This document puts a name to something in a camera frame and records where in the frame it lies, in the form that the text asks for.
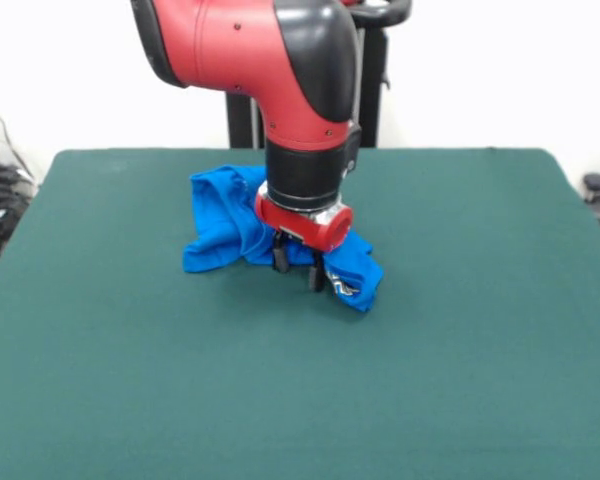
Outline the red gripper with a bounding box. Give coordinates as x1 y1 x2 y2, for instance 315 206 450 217
254 192 355 294

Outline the blue shirt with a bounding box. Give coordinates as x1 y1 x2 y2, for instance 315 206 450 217
181 164 385 314

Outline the dark green table cloth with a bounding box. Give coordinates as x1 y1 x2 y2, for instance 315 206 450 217
0 146 600 480

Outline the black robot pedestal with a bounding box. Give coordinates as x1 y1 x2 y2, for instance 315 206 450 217
224 0 414 149

